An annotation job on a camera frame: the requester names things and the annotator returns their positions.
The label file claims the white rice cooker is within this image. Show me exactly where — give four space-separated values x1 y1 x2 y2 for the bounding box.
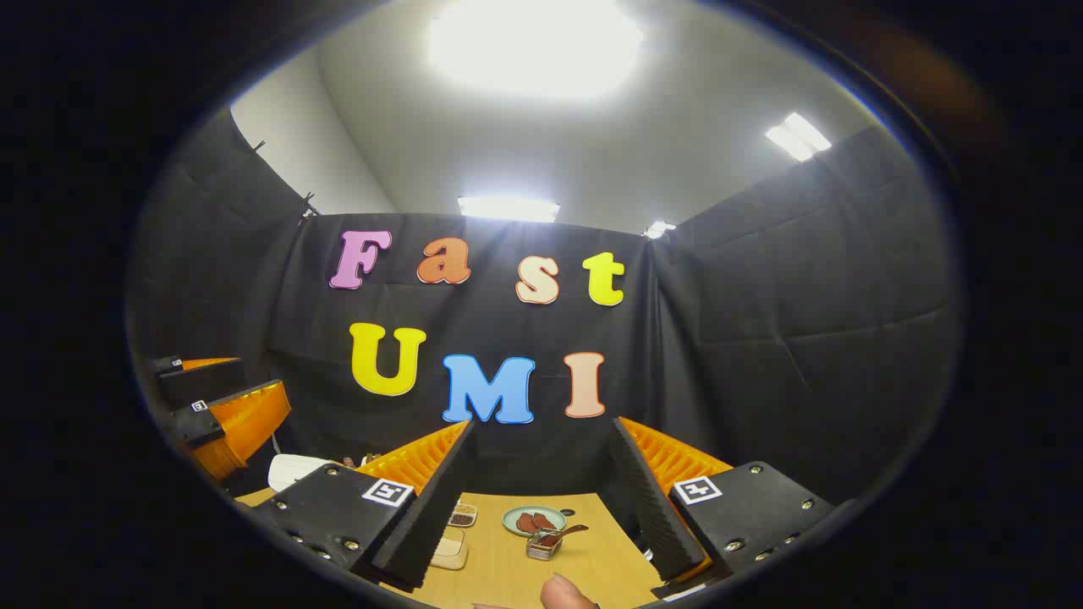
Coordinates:
268 454 336 492

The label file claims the black backdrop cloth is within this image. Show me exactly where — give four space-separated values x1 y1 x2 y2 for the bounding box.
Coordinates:
127 110 961 508

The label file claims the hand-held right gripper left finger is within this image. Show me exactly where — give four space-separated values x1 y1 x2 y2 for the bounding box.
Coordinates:
254 420 476 593

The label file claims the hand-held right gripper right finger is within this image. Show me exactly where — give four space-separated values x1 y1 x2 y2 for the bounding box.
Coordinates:
609 416 837 586

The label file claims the brown wooden spoon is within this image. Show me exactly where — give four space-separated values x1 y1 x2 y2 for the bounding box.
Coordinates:
535 524 590 549

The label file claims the clear tray of rice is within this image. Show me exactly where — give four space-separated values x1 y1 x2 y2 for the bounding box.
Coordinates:
430 529 469 571

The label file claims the pale green plate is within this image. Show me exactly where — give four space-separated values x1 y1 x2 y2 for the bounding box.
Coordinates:
502 505 568 539

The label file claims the double ceiling light panel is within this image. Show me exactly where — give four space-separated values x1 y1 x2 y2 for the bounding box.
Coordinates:
765 112 833 162

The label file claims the large ceiling light panel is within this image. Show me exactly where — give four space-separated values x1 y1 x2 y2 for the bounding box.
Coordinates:
427 0 644 101

